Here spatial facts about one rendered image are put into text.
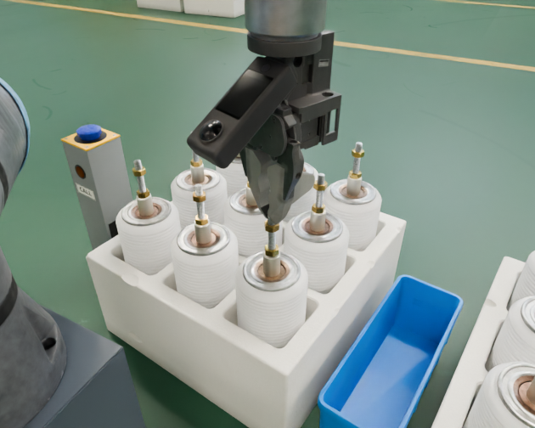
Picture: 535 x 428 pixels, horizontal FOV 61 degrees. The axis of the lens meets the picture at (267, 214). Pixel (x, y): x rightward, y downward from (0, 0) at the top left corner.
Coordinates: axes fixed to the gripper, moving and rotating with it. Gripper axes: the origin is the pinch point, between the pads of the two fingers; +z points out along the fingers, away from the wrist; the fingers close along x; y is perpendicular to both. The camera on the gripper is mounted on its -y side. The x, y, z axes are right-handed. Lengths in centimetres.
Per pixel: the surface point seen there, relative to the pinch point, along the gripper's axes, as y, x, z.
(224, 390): -7.5, 0.8, 28.5
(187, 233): -3.5, 13.7, 9.1
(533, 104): 158, 27, 35
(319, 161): 62, 48, 35
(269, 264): -0.2, -0.7, 7.3
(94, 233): -8.9, 40.6, 22.3
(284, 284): 0.1, -3.3, 9.1
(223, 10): 158, 231, 31
